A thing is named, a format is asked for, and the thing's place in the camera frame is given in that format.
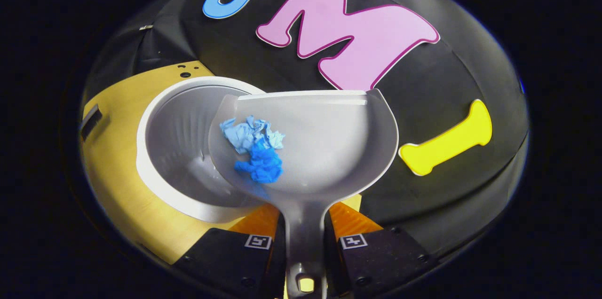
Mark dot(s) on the white ribbed garbage bin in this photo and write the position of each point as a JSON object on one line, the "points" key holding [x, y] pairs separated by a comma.
{"points": [[178, 148]]}

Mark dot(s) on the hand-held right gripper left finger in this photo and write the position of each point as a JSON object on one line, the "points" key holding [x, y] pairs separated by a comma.
{"points": [[225, 261]]}

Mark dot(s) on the wooden desktop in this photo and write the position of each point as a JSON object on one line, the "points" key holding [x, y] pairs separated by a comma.
{"points": [[117, 167]]}

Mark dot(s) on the dark blue paper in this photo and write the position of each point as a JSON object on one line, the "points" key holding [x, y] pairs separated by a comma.
{"points": [[261, 165]]}

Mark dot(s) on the light blue paper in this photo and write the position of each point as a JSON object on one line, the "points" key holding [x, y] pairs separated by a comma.
{"points": [[251, 134]]}

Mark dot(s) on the grey plastic dustpan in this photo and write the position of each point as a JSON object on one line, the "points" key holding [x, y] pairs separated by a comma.
{"points": [[329, 148]]}

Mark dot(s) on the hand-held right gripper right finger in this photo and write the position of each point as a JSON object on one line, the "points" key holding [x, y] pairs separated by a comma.
{"points": [[381, 261]]}

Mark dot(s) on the black backdrop cloth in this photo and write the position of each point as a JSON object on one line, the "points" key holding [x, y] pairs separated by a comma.
{"points": [[423, 78]]}

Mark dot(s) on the white cloth clip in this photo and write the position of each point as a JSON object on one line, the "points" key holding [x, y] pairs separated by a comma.
{"points": [[146, 27]]}

